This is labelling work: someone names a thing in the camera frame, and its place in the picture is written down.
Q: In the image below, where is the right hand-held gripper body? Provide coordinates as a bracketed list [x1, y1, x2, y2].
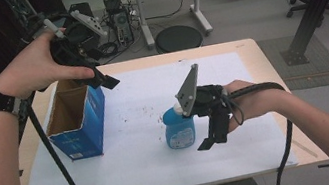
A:
[170, 58, 235, 122]

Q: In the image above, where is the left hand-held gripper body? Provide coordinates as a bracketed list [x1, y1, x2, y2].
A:
[41, 4, 115, 79]

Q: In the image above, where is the blue detergent bottle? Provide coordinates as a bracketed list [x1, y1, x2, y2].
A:
[160, 100, 200, 152]

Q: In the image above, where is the blue cardboard box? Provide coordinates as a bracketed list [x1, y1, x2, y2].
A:
[37, 73, 116, 165]

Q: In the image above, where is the person's right hand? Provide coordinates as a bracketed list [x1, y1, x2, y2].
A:
[220, 72, 288, 134]

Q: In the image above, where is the person's left hand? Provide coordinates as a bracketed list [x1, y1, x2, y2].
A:
[0, 23, 99, 104]

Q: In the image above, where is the computer tower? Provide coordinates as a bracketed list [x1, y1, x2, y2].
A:
[108, 6, 136, 47]

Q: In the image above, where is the black round stool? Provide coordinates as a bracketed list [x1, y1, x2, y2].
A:
[152, 21, 206, 56]

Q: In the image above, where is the white paper sheet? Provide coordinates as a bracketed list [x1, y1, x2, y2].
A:
[2, 44, 301, 185]

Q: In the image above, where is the grey floor mat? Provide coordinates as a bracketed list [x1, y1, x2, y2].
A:
[256, 29, 329, 97]

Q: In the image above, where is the black office chair base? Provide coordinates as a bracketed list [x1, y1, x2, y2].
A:
[283, 0, 329, 26]

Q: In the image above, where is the bundle of black cables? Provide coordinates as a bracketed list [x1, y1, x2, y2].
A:
[94, 38, 122, 62]

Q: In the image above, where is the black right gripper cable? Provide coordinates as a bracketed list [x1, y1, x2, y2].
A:
[224, 78, 304, 185]

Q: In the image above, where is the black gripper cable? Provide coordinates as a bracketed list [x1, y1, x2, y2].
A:
[224, 78, 304, 185]
[24, 85, 94, 185]

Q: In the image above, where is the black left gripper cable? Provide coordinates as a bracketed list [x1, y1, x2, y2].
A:
[24, 85, 94, 185]

